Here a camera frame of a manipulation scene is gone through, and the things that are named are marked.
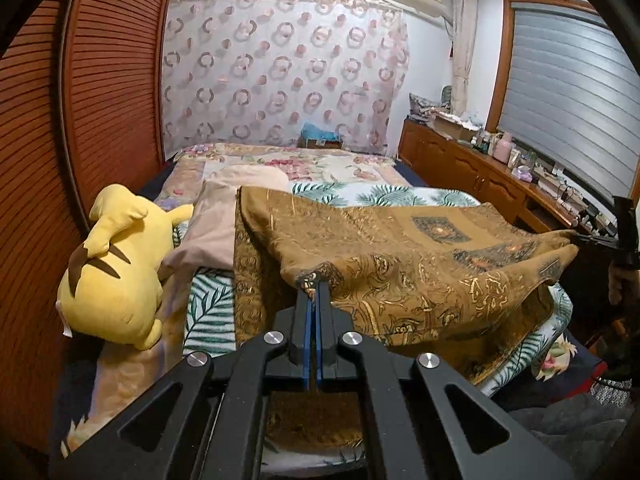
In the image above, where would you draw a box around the brown patterned scarf cloth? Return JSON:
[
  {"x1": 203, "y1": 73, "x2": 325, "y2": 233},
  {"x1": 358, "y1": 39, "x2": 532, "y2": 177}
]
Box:
[{"x1": 233, "y1": 185, "x2": 580, "y2": 386}]

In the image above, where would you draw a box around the person right hand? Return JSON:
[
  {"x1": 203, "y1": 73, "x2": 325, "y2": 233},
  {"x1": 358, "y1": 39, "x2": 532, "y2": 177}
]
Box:
[{"x1": 608, "y1": 262, "x2": 639, "y2": 307}]

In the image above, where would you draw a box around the palm leaf print blanket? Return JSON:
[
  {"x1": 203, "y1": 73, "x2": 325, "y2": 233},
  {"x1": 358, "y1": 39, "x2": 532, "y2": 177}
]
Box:
[{"x1": 183, "y1": 181, "x2": 575, "y2": 396}]

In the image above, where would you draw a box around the pink bottle on dresser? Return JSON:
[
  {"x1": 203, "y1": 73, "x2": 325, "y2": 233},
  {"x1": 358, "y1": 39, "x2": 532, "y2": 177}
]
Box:
[{"x1": 492, "y1": 132, "x2": 513, "y2": 165}]

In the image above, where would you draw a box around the grey window blind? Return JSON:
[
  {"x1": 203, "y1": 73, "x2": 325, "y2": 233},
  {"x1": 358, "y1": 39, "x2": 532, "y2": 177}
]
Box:
[{"x1": 498, "y1": 1, "x2": 639, "y2": 200}]

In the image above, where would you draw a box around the yellow plush toy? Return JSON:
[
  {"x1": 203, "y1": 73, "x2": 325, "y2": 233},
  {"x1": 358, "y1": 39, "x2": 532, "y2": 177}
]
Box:
[{"x1": 55, "y1": 183, "x2": 193, "y2": 350}]

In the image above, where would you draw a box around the wooden dresser cabinet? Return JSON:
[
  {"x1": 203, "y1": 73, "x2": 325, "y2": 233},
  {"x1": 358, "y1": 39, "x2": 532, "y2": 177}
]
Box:
[{"x1": 398, "y1": 118, "x2": 573, "y2": 233}]

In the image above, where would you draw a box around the beige pink cloth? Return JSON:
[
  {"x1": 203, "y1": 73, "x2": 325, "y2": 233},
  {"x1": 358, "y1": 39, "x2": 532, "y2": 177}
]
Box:
[{"x1": 158, "y1": 164, "x2": 292, "y2": 281}]

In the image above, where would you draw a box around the floral bed cover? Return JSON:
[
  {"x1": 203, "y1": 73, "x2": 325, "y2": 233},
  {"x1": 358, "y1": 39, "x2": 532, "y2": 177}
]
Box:
[{"x1": 155, "y1": 143, "x2": 424, "y2": 209}]

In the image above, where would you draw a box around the beige side curtain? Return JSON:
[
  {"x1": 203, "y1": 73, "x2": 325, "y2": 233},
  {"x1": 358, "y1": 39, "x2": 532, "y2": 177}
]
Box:
[{"x1": 451, "y1": 0, "x2": 478, "y2": 116}]

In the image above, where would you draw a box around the blue item on box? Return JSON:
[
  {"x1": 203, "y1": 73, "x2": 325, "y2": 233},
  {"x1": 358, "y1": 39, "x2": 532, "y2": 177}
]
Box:
[{"x1": 297, "y1": 122, "x2": 342, "y2": 150}]

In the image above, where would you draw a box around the floral circle pattern curtain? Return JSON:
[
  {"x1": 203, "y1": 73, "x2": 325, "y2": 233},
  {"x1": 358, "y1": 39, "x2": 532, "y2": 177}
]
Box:
[{"x1": 160, "y1": 0, "x2": 410, "y2": 156}]

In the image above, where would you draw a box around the wooden louvered wardrobe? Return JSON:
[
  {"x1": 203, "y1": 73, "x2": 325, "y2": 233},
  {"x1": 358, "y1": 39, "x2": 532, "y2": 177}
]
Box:
[{"x1": 1, "y1": 0, "x2": 168, "y2": 452}]

